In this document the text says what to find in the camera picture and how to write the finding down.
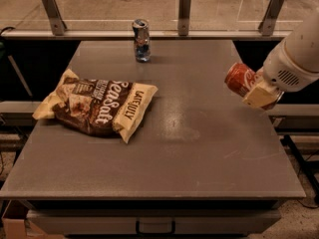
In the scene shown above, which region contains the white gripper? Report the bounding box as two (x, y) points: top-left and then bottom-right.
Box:
(243, 43), (319, 109)

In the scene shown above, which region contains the red coke can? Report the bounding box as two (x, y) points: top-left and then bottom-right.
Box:
(224, 63), (283, 110)

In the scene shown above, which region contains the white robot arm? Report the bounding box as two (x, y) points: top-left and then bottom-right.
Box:
(242, 8), (319, 109)

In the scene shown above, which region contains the blue silver redbull can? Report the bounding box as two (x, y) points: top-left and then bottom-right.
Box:
(132, 19), (151, 62)

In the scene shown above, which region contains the brown sea salt chip bag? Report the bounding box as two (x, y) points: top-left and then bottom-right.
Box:
(33, 69), (158, 143)

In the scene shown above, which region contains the cardboard box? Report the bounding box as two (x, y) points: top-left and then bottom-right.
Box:
(2, 200), (65, 239)

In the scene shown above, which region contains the right metal rail bracket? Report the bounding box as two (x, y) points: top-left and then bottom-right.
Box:
(258, 0), (285, 36)

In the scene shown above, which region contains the metal rail bracket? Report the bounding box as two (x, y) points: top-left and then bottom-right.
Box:
(41, 0), (67, 36)
(258, 0), (285, 36)
(177, 0), (191, 36)

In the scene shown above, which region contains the middle metal rail bracket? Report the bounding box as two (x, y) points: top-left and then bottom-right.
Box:
(177, 0), (191, 36)

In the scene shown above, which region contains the left metal rail bracket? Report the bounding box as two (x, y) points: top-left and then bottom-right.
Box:
(41, 0), (67, 36)

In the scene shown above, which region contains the grey drawer with black handle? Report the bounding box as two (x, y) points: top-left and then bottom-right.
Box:
(27, 209), (281, 236)

